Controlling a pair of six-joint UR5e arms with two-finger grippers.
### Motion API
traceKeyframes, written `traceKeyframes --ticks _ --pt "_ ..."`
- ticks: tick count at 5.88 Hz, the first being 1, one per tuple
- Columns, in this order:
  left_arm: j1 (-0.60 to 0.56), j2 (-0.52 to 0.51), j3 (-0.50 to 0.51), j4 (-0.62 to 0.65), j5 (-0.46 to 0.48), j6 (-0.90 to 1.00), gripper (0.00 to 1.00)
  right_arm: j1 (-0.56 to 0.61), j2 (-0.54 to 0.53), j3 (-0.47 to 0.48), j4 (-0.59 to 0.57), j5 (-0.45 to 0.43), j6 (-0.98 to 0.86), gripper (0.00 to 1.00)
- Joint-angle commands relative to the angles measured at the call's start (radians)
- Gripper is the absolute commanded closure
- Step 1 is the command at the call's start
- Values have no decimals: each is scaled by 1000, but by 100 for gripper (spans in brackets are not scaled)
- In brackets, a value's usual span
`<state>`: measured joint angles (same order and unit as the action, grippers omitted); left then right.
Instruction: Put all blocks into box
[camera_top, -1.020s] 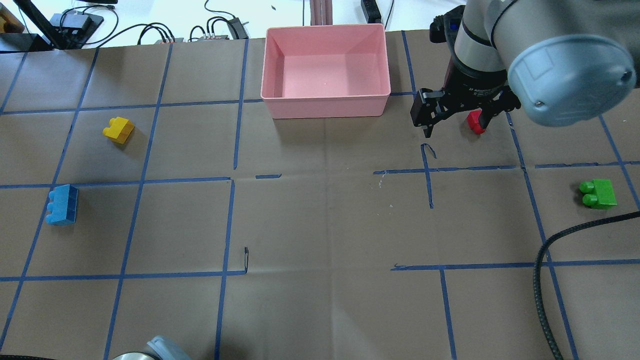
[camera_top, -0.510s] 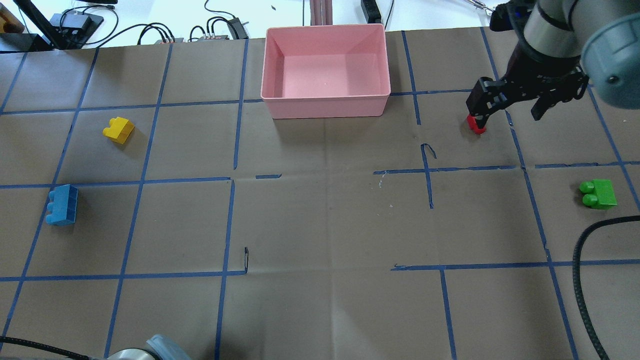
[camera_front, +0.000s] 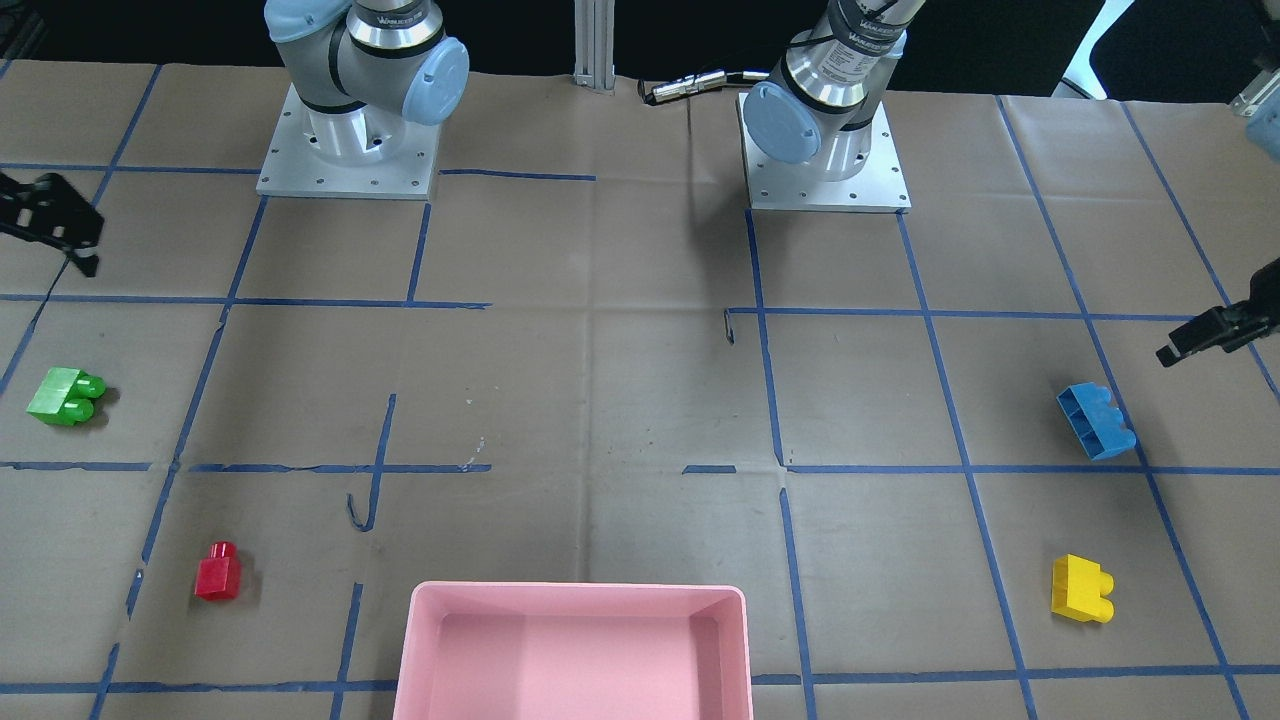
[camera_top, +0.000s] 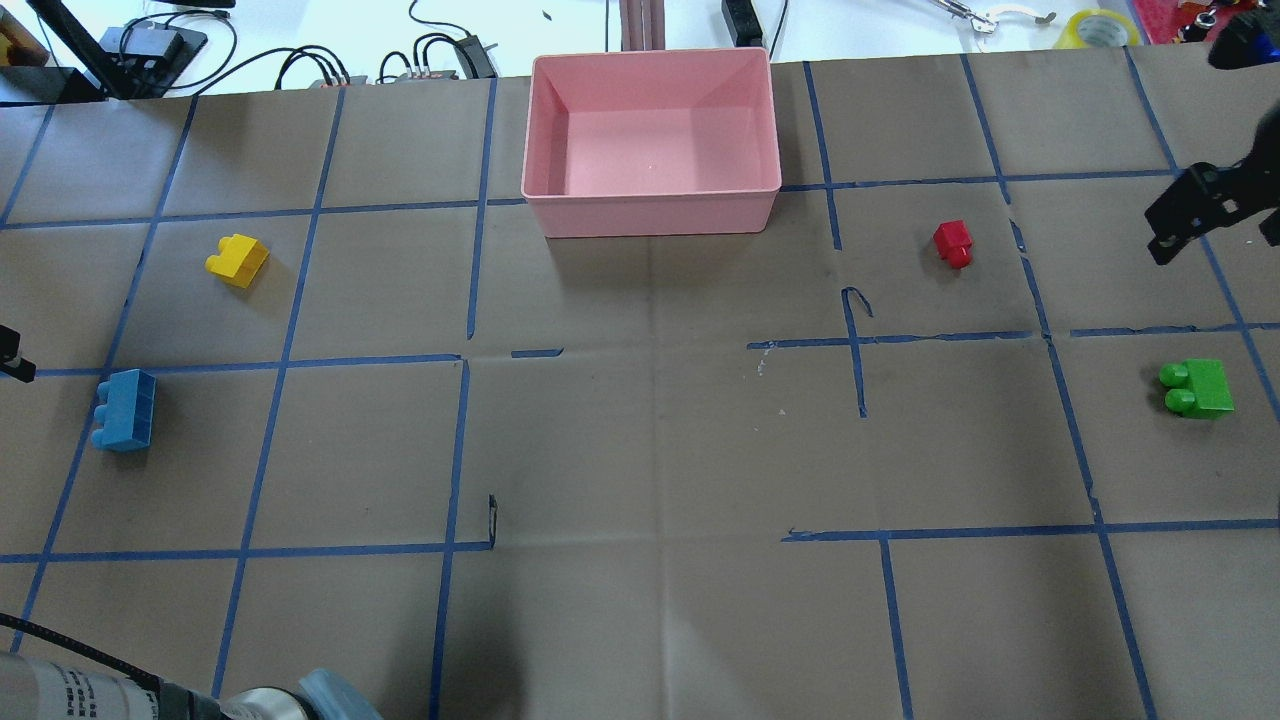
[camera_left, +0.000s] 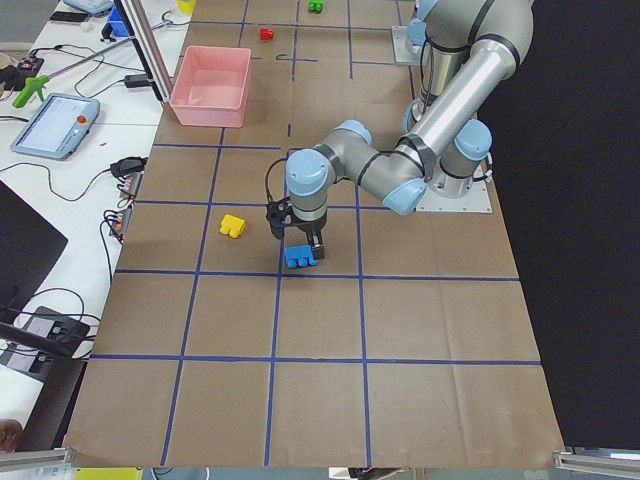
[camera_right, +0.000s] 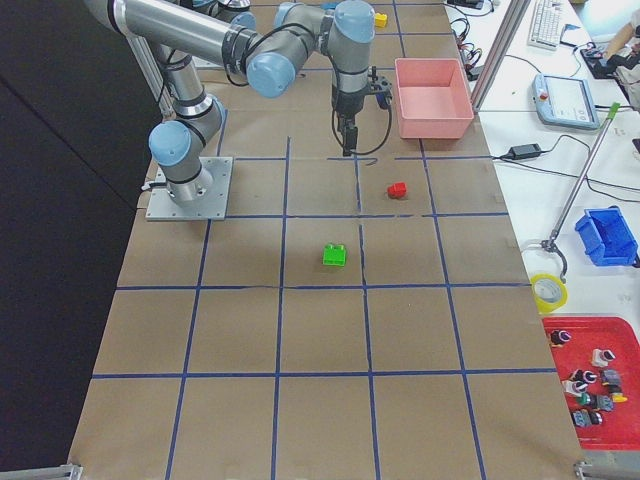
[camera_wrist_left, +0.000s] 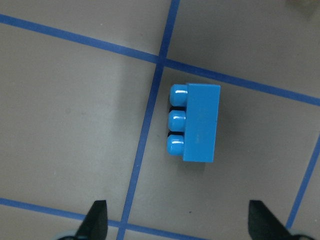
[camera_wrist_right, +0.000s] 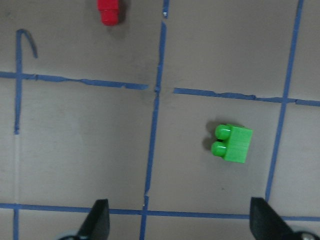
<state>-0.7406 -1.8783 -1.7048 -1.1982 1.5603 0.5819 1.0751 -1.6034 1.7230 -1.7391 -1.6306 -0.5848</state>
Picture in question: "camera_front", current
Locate pink plastic box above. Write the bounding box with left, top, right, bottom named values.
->
left=393, top=582, right=754, bottom=719

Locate blue toy block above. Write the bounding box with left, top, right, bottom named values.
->
left=1056, top=382, right=1137, bottom=462

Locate red toy block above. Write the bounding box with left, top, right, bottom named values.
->
left=193, top=541, right=242, bottom=602

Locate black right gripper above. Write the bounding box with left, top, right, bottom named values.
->
left=1, top=173, right=105, bottom=278

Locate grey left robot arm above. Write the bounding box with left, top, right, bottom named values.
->
left=739, top=1, right=924, bottom=211

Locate green toy block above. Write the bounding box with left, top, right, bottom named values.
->
left=26, top=366, right=108, bottom=427

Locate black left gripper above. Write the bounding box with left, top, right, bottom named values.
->
left=1156, top=258, right=1279, bottom=368

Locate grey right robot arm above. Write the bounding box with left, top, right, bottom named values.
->
left=259, top=1, right=470, bottom=199

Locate aluminium frame post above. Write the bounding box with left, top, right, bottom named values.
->
left=571, top=0, right=616, bottom=95

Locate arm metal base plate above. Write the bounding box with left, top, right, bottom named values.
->
left=256, top=86, right=442, bottom=202
left=739, top=105, right=913, bottom=214

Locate yellow toy block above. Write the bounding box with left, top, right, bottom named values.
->
left=1050, top=553, right=1115, bottom=624

